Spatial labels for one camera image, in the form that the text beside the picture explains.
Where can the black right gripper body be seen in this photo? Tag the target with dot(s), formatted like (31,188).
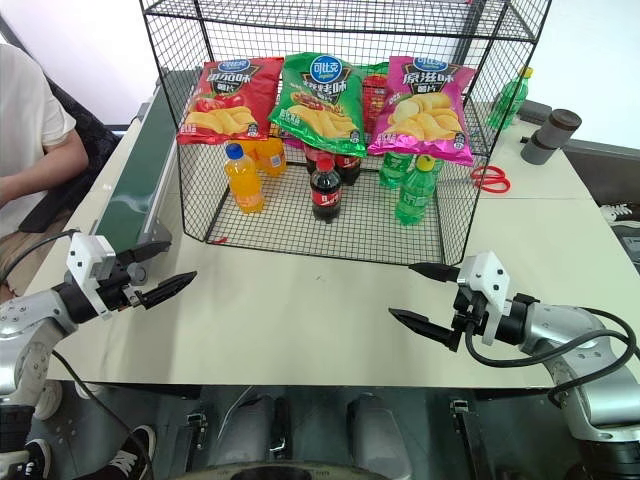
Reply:
(467,315)

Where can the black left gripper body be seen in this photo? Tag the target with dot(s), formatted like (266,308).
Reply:
(116,290)

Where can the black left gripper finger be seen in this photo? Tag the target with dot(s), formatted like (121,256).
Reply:
(142,251)
(167,288)

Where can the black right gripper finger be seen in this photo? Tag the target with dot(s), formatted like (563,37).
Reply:
(437,272)
(425,327)

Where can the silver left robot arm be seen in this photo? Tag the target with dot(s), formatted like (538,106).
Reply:
(30,320)

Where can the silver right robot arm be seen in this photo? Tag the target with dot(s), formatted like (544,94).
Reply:
(580,345)

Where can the person's bare forearm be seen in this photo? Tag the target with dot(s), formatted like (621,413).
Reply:
(67,152)

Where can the green conveyor belt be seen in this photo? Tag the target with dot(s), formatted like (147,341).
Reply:
(135,170)

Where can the green soda bottle yellow cap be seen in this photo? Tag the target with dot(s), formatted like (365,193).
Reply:
(510,102)
(416,197)

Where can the black office chair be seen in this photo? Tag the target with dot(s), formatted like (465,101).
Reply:
(75,165)

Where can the orange soda bottle blue cap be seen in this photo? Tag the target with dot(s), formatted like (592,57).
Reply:
(244,182)

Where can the cola bottle red cap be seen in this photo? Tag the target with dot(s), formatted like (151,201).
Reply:
(326,192)

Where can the pink original chips bag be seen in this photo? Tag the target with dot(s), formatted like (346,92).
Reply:
(425,115)

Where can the black sneaker white sole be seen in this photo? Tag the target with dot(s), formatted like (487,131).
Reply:
(37,460)
(131,452)

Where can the red tomato chips bag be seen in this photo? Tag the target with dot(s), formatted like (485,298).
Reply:
(225,107)

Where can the person in white shirt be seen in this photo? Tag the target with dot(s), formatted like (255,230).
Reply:
(25,130)

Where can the grey cylinder with dark lid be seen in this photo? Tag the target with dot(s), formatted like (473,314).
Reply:
(547,137)

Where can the small red snack bag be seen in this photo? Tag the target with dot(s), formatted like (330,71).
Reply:
(375,102)

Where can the grey side machine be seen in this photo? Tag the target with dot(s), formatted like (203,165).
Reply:
(610,170)

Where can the green chips bag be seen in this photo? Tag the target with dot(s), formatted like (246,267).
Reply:
(320,107)

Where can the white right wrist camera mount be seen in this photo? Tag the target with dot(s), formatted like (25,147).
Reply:
(489,290)

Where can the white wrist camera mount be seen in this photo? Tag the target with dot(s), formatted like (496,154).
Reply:
(86,267)
(489,290)

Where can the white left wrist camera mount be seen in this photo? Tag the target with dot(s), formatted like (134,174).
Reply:
(86,267)

